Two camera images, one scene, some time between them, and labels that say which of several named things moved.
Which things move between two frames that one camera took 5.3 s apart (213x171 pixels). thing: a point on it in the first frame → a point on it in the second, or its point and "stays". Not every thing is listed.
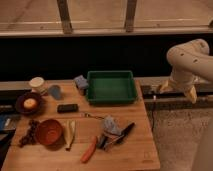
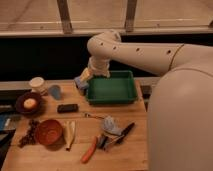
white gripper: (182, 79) → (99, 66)
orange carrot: (89, 150) stays
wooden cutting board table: (59, 130) stays
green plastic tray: (105, 87) stays
